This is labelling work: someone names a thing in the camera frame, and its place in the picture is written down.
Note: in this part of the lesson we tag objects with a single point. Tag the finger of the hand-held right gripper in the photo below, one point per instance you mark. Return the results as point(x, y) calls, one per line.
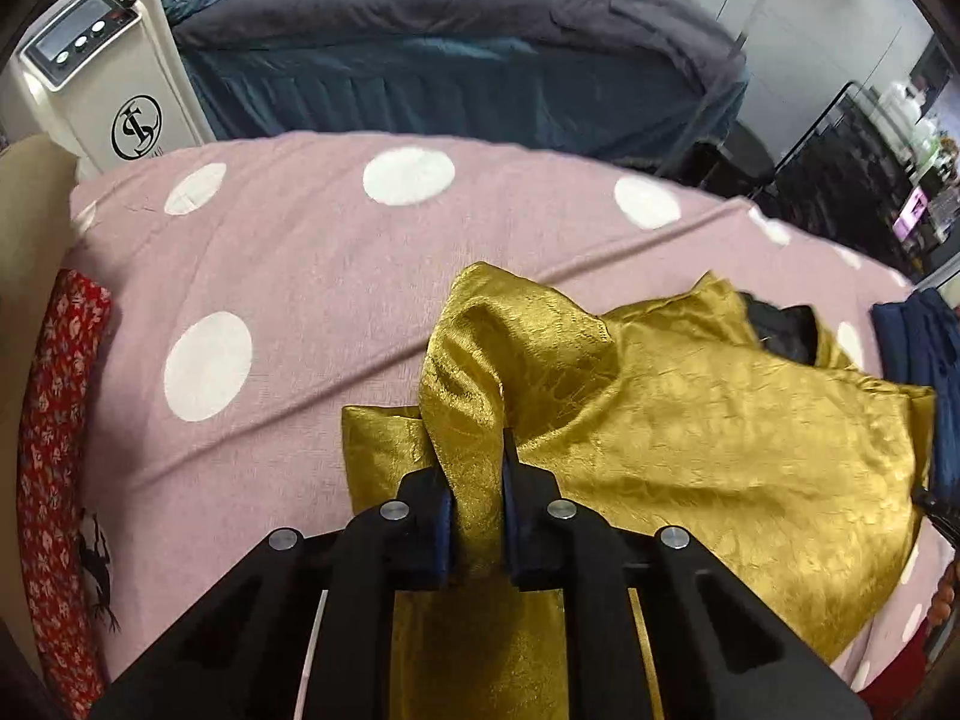
point(937, 510)

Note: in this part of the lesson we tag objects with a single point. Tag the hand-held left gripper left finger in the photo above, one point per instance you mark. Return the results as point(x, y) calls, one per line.
point(444, 540)

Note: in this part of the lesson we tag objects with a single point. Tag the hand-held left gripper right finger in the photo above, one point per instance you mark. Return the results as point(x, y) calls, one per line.
point(511, 532)

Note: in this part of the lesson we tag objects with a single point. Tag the gold satin jacket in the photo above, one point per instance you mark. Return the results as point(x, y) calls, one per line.
point(712, 450)

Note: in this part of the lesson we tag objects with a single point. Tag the black clothes rack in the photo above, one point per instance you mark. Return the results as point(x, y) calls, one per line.
point(840, 165)

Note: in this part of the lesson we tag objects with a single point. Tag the navy blue garment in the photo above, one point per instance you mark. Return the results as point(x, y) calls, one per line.
point(919, 345)

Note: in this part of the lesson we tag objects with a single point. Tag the lit screen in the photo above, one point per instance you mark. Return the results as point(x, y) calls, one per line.
point(912, 216)

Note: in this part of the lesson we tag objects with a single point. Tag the pink polka dot blanket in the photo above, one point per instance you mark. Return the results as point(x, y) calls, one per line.
point(315, 255)

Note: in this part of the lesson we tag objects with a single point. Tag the red floral pillow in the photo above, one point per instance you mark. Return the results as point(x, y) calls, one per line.
point(56, 427)

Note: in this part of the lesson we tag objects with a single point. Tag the blue bed skirt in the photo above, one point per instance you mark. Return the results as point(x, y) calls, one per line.
point(450, 97)

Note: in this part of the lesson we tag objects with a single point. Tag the white machine with control panel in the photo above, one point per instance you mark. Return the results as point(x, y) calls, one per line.
point(112, 75)

